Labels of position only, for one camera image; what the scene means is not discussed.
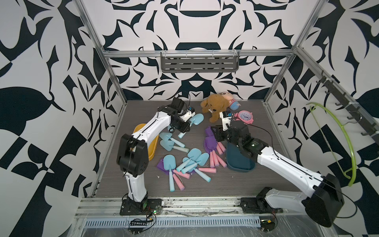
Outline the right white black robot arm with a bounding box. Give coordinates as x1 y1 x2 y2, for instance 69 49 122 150
210 121 344 227

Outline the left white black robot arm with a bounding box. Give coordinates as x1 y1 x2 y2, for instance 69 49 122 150
116 98 195 205

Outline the dark teal storage box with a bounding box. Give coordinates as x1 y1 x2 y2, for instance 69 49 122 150
226 143 255 173

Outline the yellow plastic storage box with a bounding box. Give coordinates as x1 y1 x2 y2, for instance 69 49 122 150
132 123 160 162

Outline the light blue heart shovel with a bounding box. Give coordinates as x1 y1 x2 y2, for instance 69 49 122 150
159 132 185 148

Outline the pink alarm clock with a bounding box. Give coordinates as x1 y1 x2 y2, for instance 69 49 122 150
234 110 254 124

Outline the small pig doll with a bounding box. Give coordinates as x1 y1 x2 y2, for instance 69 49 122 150
220 92 241 111

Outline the brown plush dog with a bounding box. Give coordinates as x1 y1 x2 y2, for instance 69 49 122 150
200 94 230 123

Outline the green plastic hanger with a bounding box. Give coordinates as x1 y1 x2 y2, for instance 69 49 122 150
307 102 357 187

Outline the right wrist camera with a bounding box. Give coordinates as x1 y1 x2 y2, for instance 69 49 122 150
220 110 233 131

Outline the light blue dirty-handle shovel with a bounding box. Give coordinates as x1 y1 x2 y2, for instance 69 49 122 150
160 140 189 153

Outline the purple shovel pink handle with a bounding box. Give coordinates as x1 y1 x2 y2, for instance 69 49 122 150
205 126 226 155
156 158 186 191
204 138 227 168
194 168 217 173

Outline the grey metal wall shelf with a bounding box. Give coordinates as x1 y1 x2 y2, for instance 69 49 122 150
160 50 239 73

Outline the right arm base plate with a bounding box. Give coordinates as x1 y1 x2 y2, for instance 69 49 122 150
240 187 281 214

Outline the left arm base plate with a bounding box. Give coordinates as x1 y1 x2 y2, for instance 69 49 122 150
119 197 162 216

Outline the black wall hook rail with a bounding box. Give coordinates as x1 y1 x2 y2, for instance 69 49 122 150
317 70 379 144

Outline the white perforated cable duct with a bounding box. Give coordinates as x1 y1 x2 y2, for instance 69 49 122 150
84 216 261 228

